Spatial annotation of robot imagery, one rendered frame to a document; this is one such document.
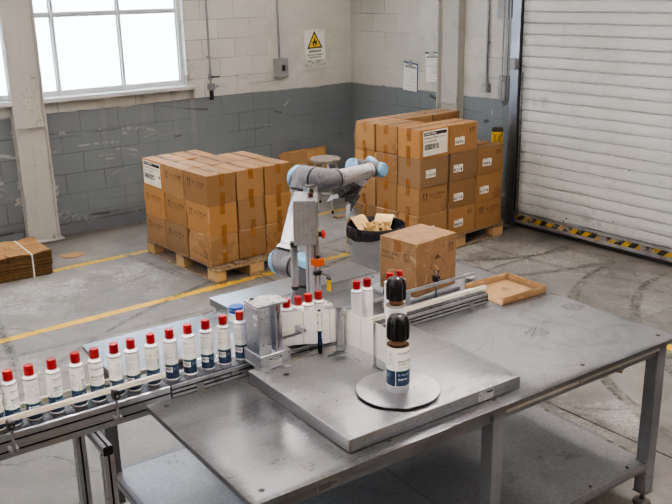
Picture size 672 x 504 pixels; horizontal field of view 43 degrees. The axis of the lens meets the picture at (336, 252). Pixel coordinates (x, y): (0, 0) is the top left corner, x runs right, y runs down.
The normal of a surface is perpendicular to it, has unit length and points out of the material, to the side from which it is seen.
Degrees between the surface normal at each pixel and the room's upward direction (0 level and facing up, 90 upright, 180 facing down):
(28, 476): 0
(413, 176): 90
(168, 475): 0
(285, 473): 0
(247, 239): 88
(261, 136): 90
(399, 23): 90
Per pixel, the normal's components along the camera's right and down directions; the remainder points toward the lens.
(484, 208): 0.63, 0.18
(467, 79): -0.79, 0.20
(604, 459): -0.04, -0.95
